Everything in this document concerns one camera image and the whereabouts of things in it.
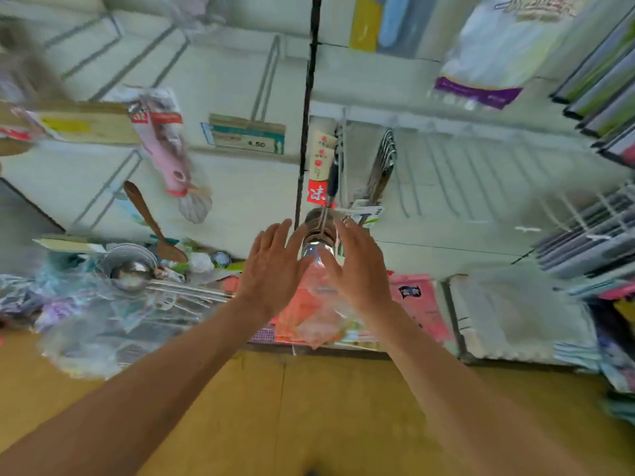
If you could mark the person's left hand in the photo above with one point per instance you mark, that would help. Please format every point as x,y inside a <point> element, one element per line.
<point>270,277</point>

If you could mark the person's right hand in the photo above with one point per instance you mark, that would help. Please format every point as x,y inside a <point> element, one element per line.
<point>359,277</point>

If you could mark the person's right forearm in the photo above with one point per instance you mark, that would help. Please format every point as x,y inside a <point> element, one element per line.
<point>476,401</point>

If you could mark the person's left forearm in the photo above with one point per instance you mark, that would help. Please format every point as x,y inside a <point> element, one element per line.
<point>129,401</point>

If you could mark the red plastic wrapped packets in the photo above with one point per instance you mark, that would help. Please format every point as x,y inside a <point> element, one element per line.
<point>308,317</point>

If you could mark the pink printed packets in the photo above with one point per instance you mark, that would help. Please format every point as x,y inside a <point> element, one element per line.
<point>422,307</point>

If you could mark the red white packet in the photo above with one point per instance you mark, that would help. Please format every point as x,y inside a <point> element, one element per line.
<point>319,163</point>

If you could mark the dark wooden spatula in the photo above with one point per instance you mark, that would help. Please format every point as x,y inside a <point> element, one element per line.
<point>149,218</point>

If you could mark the large steel strainer ladle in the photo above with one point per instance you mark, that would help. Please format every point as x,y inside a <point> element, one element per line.
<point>129,272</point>

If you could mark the white price label holder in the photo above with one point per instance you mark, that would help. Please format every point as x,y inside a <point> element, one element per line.
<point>243,139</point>

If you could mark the pile of plastic wrapped utensils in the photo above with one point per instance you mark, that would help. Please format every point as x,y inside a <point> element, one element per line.
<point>79,332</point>

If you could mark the row of scissors packets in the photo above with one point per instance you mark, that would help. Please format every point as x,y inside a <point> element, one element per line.
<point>595,248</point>

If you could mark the blue yellow peeler packet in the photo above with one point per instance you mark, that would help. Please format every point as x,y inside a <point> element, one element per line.
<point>382,20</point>

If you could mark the white purple bag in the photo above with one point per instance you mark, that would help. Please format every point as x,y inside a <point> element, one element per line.
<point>496,54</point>

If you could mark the row of hanging flat packets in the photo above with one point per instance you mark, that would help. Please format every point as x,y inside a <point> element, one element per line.
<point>605,104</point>

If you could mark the black wall divider strip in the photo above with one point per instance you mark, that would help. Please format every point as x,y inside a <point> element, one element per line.
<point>308,104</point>

